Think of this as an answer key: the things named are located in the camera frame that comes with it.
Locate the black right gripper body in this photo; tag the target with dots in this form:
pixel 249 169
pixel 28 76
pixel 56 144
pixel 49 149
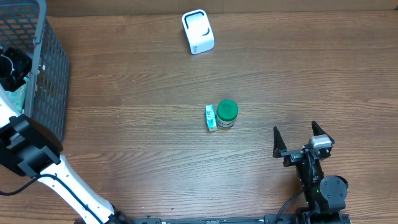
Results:
pixel 295 154

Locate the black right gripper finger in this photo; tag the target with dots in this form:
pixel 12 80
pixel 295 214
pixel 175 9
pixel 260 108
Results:
pixel 279 145
pixel 317 130

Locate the green lid jar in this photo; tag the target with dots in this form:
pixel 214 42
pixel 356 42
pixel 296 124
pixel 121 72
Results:
pixel 226 113

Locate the teal tissue pack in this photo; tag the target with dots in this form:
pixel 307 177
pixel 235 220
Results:
pixel 210 115

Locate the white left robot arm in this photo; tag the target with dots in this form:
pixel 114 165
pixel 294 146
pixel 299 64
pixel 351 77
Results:
pixel 30 149

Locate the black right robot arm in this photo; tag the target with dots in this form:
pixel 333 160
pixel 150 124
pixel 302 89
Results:
pixel 325 195

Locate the white barcode scanner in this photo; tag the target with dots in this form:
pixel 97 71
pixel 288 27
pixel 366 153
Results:
pixel 198 31

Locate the light blue wipes pack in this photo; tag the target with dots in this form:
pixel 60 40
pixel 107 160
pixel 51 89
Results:
pixel 18 97

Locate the dark grey plastic basket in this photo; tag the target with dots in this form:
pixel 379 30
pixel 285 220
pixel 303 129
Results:
pixel 24 26

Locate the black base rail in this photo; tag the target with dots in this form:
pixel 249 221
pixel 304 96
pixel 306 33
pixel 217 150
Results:
pixel 267 219

